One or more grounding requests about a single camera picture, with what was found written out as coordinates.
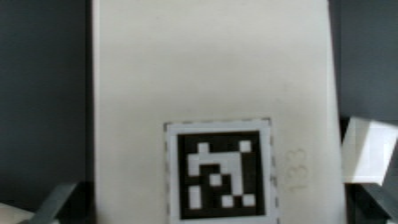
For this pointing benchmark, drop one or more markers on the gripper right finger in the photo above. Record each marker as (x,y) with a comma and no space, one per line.
(372,203)

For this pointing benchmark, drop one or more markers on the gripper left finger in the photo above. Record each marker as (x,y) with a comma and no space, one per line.
(64,207)

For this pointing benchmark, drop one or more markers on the white cabinet body box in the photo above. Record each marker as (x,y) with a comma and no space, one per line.
(366,150)

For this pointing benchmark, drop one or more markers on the small white cabinet block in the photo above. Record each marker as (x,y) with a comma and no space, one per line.
(210,61)

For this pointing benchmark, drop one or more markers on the white marker base sheet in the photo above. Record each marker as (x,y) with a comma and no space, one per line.
(13,215)

